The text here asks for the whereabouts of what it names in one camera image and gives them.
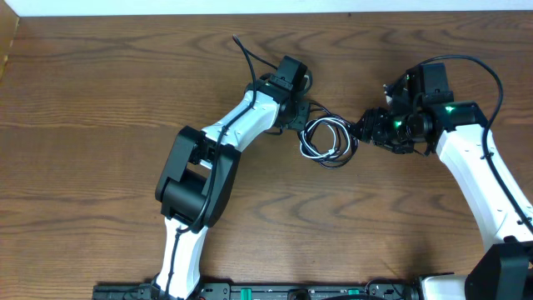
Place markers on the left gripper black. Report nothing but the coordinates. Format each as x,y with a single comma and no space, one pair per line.
300,112

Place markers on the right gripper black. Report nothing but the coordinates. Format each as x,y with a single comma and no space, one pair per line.
367,132

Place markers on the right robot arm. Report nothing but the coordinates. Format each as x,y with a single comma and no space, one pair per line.
421,109

